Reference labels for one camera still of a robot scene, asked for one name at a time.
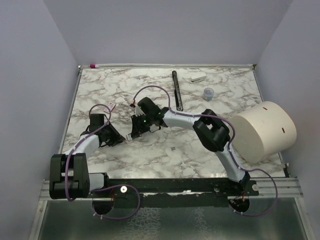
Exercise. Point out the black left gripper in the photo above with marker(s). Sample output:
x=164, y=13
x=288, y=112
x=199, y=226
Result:
x=117, y=138

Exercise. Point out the large white paper roll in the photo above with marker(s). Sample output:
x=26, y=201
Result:
x=263, y=130

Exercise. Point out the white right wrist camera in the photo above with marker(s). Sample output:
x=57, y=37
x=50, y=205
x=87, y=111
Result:
x=137, y=110

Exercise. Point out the red white staple box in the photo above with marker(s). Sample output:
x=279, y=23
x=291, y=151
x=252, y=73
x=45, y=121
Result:
x=110, y=107

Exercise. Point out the white stapler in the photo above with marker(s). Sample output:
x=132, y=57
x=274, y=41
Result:
x=196, y=78

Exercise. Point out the staple box tray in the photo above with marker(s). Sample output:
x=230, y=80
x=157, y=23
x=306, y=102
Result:
x=129, y=137

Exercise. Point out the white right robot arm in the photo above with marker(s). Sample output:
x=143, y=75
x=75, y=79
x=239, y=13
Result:
x=210, y=129

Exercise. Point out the pink capped white tube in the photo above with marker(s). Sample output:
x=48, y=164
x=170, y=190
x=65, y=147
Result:
x=94, y=66

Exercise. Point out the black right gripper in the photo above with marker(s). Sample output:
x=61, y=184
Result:
x=137, y=130

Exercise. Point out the clear tub of clips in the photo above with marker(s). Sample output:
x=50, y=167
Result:
x=208, y=94

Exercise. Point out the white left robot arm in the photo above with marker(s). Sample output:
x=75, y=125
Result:
x=69, y=176

